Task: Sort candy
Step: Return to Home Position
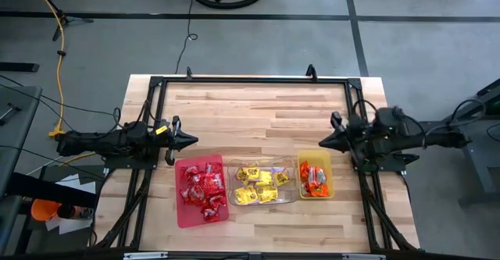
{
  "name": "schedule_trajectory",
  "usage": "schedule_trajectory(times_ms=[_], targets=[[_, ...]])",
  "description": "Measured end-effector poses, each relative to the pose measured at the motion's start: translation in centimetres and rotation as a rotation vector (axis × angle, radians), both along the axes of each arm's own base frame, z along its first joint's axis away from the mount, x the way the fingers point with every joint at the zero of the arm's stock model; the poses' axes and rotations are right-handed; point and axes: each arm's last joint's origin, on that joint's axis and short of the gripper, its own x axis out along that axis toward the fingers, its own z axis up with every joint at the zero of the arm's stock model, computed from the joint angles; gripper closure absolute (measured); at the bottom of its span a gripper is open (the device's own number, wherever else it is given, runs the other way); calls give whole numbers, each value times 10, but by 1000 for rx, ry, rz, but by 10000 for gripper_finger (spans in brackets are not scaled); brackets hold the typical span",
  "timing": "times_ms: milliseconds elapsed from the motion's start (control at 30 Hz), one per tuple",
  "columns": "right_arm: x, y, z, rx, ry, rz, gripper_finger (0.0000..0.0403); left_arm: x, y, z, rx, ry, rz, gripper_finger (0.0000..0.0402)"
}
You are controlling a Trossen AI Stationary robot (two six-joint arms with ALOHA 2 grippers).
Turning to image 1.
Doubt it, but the white paper sheet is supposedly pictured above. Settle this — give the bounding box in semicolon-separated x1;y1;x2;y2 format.
54;173;98;195
45;215;95;236

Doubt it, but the clear plastic bin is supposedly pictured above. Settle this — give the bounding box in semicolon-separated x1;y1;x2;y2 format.
226;156;301;208

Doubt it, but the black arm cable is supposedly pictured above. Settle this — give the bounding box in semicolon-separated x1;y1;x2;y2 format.
111;98;159;134
351;98;488;150

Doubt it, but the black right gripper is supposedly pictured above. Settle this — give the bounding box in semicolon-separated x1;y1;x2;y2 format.
319;111;374;163

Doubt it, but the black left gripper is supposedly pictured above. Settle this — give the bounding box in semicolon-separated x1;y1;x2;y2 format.
155;115;199;166

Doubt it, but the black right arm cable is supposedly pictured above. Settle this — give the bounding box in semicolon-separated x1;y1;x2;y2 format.
351;98;488;150

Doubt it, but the black tripod stand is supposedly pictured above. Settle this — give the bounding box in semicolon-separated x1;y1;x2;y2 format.
29;0;95;42

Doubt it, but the dark bottle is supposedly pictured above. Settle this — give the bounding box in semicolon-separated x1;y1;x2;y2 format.
57;204;95;220

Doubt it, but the black padded beam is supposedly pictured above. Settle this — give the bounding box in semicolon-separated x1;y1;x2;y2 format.
0;171;99;209

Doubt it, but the red plastic bin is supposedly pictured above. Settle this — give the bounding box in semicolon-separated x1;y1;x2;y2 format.
173;153;230;229

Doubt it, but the silver metal bracket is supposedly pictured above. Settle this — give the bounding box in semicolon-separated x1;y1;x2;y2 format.
341;253;387;260
123;251;170;260

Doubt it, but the yellow extension cable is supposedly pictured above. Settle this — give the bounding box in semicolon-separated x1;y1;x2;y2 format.
38;0;98;166

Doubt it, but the thin black floor cable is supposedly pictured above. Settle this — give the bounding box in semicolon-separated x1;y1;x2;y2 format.
174;0;199;76

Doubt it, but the yellow plastic bin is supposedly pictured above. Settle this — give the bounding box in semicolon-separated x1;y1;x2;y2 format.
297;149;336;201

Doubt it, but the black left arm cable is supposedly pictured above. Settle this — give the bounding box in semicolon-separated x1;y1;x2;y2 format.
111;98;159;134

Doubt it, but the black flat bar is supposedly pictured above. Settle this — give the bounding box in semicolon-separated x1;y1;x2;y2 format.
0;62;41;73

